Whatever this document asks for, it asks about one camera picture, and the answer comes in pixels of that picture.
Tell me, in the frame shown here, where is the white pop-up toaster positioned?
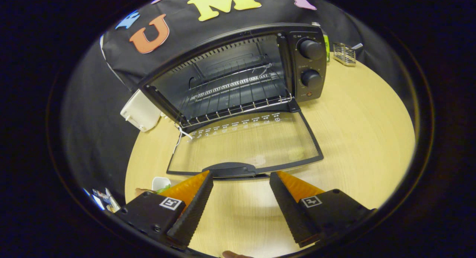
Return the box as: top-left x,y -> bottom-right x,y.
120,89 -> 162,133

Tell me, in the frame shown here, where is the black toaster oven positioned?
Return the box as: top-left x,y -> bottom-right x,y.
139,23 -> 328,178

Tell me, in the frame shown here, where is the small white square plate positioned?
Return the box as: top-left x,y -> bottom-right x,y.
152,177 -> 172,192

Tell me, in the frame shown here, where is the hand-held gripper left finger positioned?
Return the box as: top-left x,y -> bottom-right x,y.
115,171 -> 214,250

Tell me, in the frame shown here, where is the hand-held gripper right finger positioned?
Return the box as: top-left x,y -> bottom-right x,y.
270,171 -> 376,248

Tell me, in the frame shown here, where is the black backdrop cloth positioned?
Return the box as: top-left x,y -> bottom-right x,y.
61,0 -> 415,206

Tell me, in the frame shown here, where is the wire mesh holder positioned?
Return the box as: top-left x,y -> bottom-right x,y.
333,42 -> 357,67

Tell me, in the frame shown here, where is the white blue printed packet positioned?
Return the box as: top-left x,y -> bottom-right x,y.
91,188 -> 120,213

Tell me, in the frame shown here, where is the metal oven rack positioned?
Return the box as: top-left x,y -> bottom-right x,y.
180,73 -> 294,129

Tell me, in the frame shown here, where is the green label clear bottle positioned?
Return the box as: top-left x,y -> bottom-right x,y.
312,22 -> 331,62

